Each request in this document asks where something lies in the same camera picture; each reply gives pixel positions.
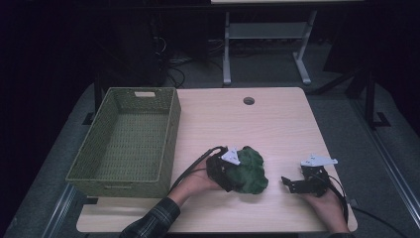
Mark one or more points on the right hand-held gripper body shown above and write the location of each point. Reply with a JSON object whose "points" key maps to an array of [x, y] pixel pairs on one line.
{"points": [[313, 183]]}

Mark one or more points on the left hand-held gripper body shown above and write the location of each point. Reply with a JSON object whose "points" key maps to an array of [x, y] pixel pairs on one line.
{"points": [[216, 170]]}

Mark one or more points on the green cloth garment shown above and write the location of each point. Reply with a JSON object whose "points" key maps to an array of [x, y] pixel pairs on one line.
{"points": [[251, 173]]}

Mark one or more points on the green woven basket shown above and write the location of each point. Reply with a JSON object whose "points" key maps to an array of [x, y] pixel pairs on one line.
{"points": [[132, 142]]}

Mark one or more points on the person's left hand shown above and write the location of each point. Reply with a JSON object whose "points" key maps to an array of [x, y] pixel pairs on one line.
{"points": [[196, 186]]}

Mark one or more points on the person's right hand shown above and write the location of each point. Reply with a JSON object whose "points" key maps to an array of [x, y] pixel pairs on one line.
{"points": [[332, 211]]}

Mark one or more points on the grey tape strip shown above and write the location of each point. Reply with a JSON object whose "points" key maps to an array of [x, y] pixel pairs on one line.
{"points": [[353, 201]]}

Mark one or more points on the black metal stand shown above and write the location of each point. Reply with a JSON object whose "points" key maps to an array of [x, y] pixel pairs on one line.
{"points": [[97, 95], [369, 99]]}

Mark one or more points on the dark cabinet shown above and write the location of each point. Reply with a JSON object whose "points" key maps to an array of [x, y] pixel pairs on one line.
{"points": [[132, 49]]}

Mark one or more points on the metal floor rail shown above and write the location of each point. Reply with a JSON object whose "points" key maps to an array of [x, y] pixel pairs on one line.
{"points": [[57, 211], [389, 158]]}

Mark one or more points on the grey metal frame table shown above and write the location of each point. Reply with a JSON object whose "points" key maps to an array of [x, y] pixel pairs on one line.
{"points": [[265, 30]]}

